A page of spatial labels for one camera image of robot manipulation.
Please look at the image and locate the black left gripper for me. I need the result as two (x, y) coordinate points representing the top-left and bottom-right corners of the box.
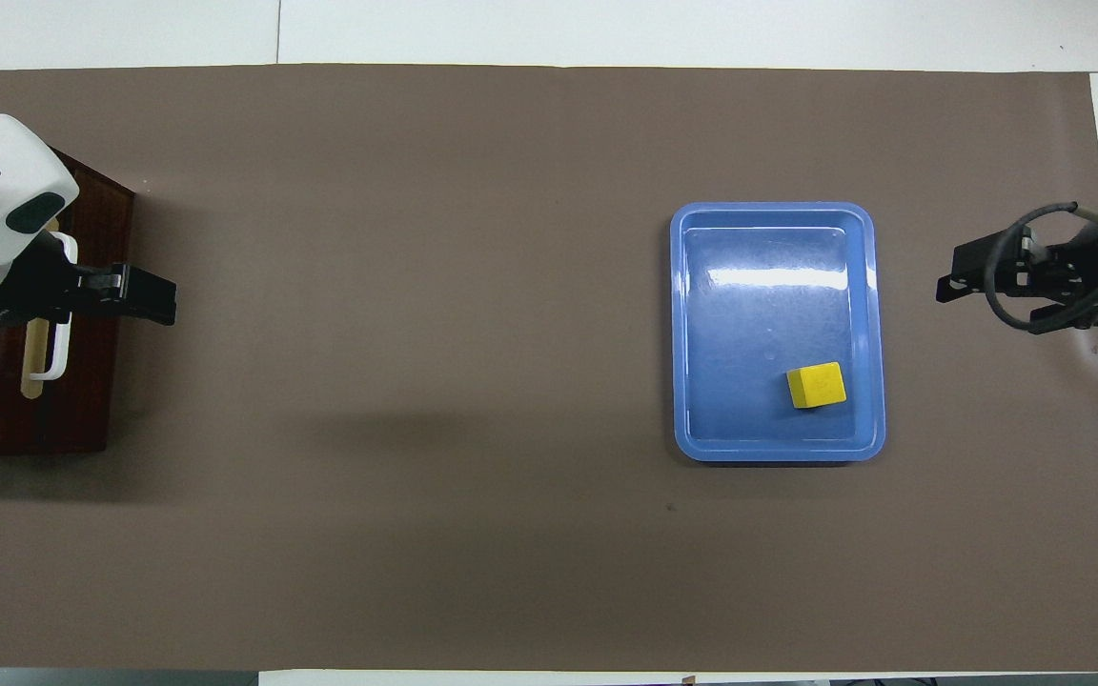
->
(0, 233), (179, 328)

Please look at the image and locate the yellow cube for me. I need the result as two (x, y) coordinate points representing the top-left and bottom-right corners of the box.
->
(785, 360), (848, 412)

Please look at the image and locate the blue plastic tray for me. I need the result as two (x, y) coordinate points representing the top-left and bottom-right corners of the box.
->
(670, 201), (889, 465)

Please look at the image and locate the brown paper table mat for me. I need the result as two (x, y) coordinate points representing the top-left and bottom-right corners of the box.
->
(0, 62), (1098, 674)

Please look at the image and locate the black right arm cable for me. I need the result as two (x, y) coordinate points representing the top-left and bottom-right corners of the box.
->
(982, 201), (1098, 335)

